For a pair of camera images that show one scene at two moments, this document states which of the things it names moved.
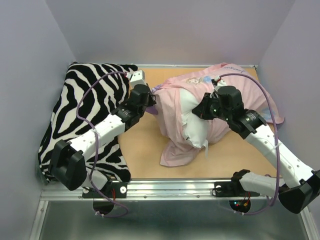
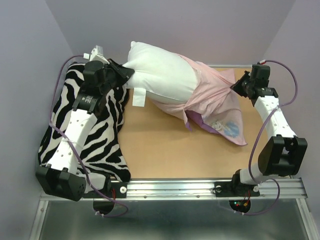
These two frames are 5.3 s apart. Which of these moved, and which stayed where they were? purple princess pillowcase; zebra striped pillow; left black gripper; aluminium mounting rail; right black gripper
Moved: left black gripper; right black gripper; purple princess pillowcase
Stayed: aluminium mounting rail; zebra striped pillow
